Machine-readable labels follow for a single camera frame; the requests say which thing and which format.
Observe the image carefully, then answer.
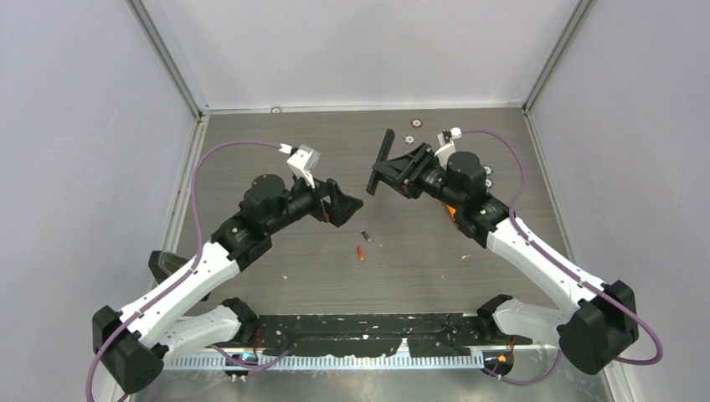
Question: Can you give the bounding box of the black remote control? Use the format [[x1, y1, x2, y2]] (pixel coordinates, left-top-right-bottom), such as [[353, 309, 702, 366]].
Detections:
[[366, 129, 395, 196]]

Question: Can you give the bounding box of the dark clear plastic box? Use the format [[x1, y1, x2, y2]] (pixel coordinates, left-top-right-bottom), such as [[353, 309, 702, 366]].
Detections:
[[147, 250, 189, 287]]

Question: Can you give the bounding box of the ribbed aluminium front rail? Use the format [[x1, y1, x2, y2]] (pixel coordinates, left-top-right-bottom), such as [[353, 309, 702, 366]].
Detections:
[[167, 351, 486, 371]]

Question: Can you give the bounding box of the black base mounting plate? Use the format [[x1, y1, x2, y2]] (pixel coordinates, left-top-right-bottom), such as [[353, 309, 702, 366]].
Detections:
[[229, 312, 533, 358]]

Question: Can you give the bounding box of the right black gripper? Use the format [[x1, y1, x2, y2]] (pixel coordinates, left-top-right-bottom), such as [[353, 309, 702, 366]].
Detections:
[[373, 143, 464, 211]]

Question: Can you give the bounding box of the black battery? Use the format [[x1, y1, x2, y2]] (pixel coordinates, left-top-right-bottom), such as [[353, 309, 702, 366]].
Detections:
[[360, 230, 372, 243]]

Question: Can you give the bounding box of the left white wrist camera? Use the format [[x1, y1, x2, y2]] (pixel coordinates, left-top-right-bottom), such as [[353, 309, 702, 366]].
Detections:
[[286, 145, 321, 189]]

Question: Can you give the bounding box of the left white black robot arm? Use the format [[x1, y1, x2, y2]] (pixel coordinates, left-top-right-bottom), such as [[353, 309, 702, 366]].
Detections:
[[91, 174, 363, 394]]

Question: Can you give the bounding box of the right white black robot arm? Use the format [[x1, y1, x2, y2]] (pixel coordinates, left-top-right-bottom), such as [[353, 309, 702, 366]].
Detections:
[[367, 143, 639, 374]]

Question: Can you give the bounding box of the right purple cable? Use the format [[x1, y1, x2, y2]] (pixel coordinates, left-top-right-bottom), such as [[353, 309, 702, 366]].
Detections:
[[461, 129, 665, 367]]

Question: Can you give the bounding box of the orange plastic handle tool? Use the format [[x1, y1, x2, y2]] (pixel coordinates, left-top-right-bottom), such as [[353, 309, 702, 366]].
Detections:
[[445, 204, 456, 224]]

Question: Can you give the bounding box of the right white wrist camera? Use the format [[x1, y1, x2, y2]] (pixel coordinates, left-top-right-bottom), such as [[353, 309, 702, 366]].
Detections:
[[435, 127, 462, 168]]

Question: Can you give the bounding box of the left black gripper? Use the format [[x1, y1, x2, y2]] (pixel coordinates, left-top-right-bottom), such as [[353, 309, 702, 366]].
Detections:
[[266, 169, 363, 235]]

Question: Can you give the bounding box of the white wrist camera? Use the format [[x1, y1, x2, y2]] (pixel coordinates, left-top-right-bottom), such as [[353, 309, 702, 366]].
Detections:
[[435, 127, 462, 168], [286, 145, 321, 189]]

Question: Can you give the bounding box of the purple cable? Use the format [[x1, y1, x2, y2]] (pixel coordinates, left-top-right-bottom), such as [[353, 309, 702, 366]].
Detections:
[[461, 129, 665, 367], [85, 139, 294, 402]]

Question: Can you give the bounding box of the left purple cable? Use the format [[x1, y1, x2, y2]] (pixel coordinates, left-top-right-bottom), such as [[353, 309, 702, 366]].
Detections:
[[85, 139, 294, 402]]

